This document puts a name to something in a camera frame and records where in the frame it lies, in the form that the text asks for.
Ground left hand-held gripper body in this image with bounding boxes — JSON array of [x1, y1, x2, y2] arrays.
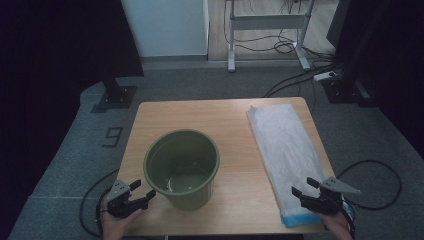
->
[[106, 178, 148, 219]]

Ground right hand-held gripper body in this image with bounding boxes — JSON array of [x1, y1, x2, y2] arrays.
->
[[301, 176, 362, 216]]

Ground clear blue-edged plastic bag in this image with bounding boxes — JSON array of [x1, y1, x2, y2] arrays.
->
[[246, 103, 334, 228]]

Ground green plastic bin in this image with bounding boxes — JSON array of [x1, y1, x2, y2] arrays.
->
[[143, 129, 221, 212]]

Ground person's right hand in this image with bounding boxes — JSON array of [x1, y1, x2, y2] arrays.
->
[[319, 212, 354, 240]]

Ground person's left hand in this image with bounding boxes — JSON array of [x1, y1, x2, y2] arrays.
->
[[100, 197, 144, 240]]

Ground black stand base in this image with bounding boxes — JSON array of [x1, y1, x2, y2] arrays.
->
[[90, 78, 138, 114], [321, 75, 378, 108]]

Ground white power strip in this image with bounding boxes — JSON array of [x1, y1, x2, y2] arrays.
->
[[313, 70, 338, 82]]

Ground white cabinet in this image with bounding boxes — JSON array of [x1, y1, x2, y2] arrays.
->
[[120, 0, 210, 58]]

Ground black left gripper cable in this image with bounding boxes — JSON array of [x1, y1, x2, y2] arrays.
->
[[79, 169, 120, 238]]

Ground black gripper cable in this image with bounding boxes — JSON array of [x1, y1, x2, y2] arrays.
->
[[336, 159, 403, 211], [79, 169, 120, 238]]

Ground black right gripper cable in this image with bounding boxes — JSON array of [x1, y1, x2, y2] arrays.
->
[[336, 159, 403, 211]]

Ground black power strip cable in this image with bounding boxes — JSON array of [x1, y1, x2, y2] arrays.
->
[[262, 59, 343, 99]]

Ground tangled black floor cables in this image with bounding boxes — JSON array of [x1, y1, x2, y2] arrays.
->
[[223, 0, 303, 54]]

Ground white metal desk frame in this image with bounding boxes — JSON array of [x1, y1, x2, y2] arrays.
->
[[224, 0, 316, 73]]

